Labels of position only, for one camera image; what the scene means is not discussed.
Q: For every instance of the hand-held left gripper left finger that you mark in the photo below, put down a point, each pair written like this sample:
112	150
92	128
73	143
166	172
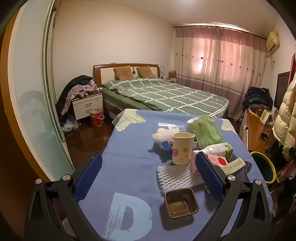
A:
89	176

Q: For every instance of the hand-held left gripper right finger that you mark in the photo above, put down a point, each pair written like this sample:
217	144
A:
209	176

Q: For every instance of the pink strawberry carton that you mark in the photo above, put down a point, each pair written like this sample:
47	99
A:
218	161

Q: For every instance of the white printed paper box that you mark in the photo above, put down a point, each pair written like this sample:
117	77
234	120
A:
233	165

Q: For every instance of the large white foam net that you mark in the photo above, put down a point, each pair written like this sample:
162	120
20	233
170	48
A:
178	177

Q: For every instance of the spotted paper cup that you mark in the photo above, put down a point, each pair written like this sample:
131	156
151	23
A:
182	148

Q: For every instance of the brown plastic tray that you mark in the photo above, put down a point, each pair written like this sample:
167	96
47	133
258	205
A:
181	204

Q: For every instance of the green wet wipes pack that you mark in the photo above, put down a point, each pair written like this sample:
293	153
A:
205	132

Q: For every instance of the small blue white packet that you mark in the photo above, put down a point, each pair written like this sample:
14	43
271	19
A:
165	145

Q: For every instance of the yellow-rimmed dark trash bin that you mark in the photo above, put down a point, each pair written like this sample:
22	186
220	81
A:
263	166

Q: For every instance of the white tissue roll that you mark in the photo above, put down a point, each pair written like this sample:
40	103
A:
190	124

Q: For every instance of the small white foam net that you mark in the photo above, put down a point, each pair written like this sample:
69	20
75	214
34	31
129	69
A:
163	135

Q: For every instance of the blue star printed tablecloth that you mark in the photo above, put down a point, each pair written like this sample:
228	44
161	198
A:
129	157

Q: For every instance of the clear plastic bag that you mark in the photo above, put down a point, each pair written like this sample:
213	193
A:
69	125

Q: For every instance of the red plastic bucket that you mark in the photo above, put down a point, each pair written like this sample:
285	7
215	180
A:
97	118

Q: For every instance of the long wooden cabinet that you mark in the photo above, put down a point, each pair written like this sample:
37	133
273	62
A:
254	132

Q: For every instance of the white wooden nightstand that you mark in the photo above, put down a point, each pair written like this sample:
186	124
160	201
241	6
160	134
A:
86	105

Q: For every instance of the wooden bed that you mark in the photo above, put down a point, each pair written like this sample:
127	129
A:
111	99

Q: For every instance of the green white box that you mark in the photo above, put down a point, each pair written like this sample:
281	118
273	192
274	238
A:
264	117

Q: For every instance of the pile of dark floral clothes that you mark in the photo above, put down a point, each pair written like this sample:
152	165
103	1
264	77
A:
76	90

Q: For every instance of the glass sliding wardrobe door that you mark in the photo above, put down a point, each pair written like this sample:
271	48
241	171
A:
30	104

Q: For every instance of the green checked quilt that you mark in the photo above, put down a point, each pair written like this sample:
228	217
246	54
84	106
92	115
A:
166	92

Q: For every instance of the cream puffer jacket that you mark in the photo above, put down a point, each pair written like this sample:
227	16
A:
285	120

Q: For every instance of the pink white curtain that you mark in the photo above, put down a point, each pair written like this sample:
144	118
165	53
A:
219	69

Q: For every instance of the yellow tissue box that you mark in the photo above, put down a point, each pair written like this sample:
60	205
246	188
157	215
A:
172	75

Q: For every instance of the brown face pillow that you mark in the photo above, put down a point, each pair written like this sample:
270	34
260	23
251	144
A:
145	71
123	72

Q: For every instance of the black television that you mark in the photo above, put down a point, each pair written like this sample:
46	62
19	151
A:
281	90

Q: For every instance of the beige air conditioner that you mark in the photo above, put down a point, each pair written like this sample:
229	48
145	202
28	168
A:
272	42

